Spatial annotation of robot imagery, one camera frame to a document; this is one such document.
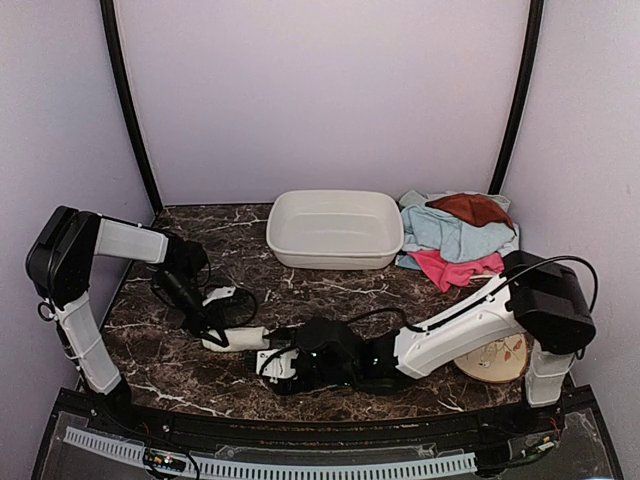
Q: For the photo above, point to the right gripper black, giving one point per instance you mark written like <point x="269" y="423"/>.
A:
<point x="288" y="387"/>

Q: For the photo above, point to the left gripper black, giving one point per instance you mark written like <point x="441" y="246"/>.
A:
<point x="210" y="318"/>

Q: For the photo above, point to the white embroidered towel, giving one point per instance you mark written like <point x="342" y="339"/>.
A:
<point x="241" y="339"/>

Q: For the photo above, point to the white plastic basin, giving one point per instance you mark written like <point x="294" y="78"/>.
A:
<point x="335" y="229"/>

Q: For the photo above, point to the pink towel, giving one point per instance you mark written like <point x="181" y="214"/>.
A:
<point x="444" y="274"/>

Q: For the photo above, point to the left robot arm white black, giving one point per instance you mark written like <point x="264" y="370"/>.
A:
<point x="60" y="263"/>

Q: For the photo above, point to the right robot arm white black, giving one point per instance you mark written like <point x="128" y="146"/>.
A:
<point x="539" y="297"/>

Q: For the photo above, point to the light blue towel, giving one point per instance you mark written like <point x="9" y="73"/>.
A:
<point x="429" y="229"/>

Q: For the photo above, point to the round floral wooden plate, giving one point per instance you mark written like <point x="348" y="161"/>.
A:
<point x="501" y="361"/>

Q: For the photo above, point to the dark red towel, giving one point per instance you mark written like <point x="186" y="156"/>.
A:
<point x="473" y="209"/>

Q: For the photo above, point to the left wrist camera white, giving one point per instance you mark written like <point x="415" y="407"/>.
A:
<point x="219" y="293"/>

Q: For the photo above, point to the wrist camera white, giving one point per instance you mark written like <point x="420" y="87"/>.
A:
<point x="219" y="293"/>
<point x="277" y="365"/>

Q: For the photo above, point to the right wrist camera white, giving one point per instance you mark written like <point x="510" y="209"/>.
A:
<point x="277" y="365"/>

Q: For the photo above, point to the black front rail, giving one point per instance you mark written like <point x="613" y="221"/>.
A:
<point x="482" y="429"/>

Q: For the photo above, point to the white slotted cable duct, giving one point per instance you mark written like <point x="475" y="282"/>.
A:
<point x="247" y="463"/>

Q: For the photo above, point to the left black frame post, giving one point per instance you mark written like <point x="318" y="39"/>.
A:
<point x="126" y="101"/>

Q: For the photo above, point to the black frame post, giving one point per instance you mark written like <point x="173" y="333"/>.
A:
<point x="126" y="101"/>
<point x="520" y="94"/>

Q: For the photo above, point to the right black frame post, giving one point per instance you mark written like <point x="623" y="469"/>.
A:
<point x="520" y="94"/>

